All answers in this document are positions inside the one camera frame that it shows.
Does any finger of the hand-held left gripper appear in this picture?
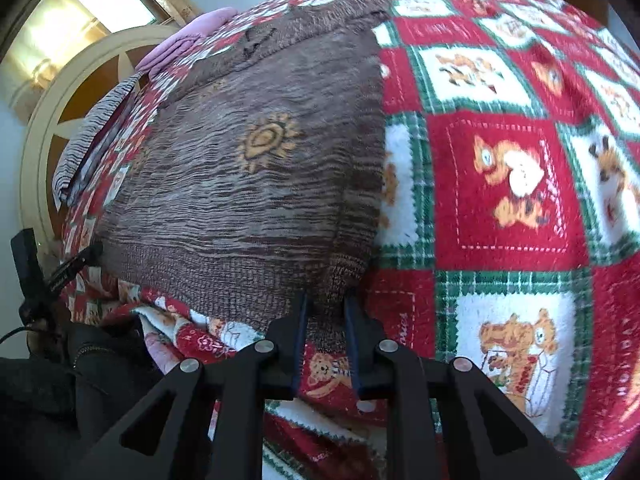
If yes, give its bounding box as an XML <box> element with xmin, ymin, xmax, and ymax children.
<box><xmin>46</xmin><ymin>242</ymin><xmax>104</xmax><ymax>292</ymax></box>

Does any wide yellow curtain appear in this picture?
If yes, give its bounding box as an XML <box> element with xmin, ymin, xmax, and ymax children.
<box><xmin>0</xmin><ymin>0</ymin><xmax>102</xmax><ymax>122</ymax></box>

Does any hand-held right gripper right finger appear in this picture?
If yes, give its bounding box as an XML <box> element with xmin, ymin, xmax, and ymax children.
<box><xmin>344</xmin><ymin>294</ymin><xmax>583</xmax><ymax>480</ymax></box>

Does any striped pillow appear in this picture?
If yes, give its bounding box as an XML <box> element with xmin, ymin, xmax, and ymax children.
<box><xmin>52</xmin><ymin>72</ymin><xmax>147</xmax><ymax>207</ymax></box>

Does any person's dark jacket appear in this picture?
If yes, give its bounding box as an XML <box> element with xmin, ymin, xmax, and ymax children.
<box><xmin>0</xmin><ymin>320</ymin><xmax>168</xmax><ymax>480</ymax></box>

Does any black cable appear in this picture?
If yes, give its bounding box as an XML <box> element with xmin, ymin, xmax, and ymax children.
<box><xmin>0</xmin><ymin>326</ymin><xmax>32</xmax><ymax>347</ymax></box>

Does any brown knitted sun-pattern sweater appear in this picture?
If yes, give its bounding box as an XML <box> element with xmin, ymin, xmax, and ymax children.
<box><xmin>95</xmin><ymin>0</ymin><xmax>394</xmax><ymax>357</ymax></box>

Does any cream and brown headboard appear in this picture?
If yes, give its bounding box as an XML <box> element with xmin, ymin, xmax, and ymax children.
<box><xmin>20</xmin><ymin>25</ymin><xmax>187</xmax><ymax>247</ymax></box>

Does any red checked printed blanket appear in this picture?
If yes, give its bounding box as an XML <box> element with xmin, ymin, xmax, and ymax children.
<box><xmin>60</xmin><ymin>0</ymin><xmax>640</xmax><ymax>480</ymax></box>

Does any folded purple quilt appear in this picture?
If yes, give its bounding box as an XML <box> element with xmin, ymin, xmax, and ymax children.
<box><xmin>136</xmin><ymin>6</ymin><xmax>239</xmax><ymax>75</ymax></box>

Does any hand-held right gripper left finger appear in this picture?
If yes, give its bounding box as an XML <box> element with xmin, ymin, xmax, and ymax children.
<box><xmin>75</xmin><ymin>290</ymin><xmax>311</xmax><ymax>480</ymax></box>

